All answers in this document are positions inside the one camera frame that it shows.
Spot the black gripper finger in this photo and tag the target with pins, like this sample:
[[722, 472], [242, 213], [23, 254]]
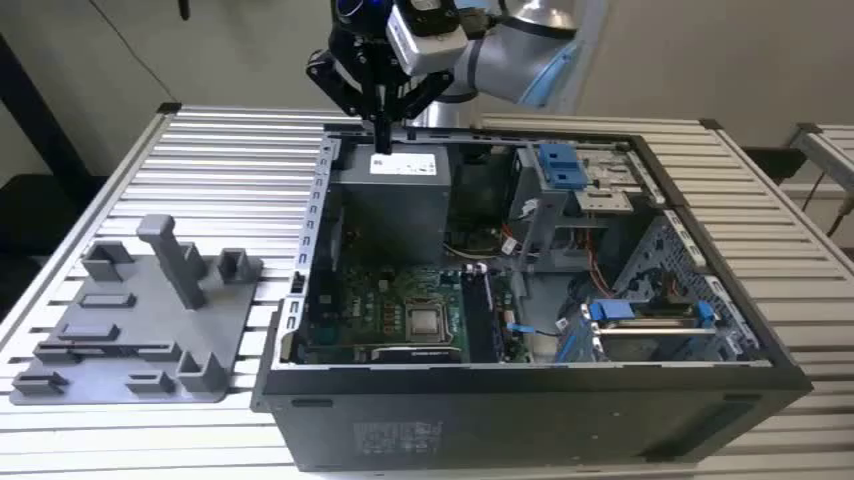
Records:
[[423, 95], [340, 85]]

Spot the dark RAM stick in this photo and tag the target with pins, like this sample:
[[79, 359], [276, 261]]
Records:
[[107, 347]]

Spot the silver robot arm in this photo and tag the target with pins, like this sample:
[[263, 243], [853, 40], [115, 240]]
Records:
[[521, 50]]

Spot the blue drive carrier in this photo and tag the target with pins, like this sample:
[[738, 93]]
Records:
[[557, 165]]

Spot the grey power supply unit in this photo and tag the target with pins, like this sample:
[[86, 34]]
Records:
[[394, 215]]

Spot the grey metal drive cage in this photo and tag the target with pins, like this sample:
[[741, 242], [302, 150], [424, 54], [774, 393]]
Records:
[[603, 200]]

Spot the green motherboard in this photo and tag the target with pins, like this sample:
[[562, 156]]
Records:
[[374, 300]]

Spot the silver CPU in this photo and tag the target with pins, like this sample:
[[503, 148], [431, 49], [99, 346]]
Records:
[[427, 325]]

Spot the hard disk in blue carrier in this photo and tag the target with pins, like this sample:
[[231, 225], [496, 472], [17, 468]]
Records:
[[610, 310]]

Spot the black equipment stand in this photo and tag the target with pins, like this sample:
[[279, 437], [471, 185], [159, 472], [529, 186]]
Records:
[[40, 210]]

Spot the black graphics card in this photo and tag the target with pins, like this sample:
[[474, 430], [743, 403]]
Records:
[[414, 354]]

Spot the black box behind table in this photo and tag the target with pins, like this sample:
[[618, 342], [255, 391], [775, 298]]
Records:
[[774, 162]]

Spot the grey parts rack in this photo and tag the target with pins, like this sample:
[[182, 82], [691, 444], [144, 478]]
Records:
[[134, 325]]

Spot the black PC case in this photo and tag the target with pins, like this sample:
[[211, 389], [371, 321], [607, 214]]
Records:
[[467, 425]]

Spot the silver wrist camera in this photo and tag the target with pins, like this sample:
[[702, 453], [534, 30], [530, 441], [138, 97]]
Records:
[[427, 45]]

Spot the black wall antenna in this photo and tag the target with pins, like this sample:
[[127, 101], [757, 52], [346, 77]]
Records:
[[183, 10]]

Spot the grey metal frame table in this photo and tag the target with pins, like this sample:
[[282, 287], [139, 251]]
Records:
[[823, 150]]

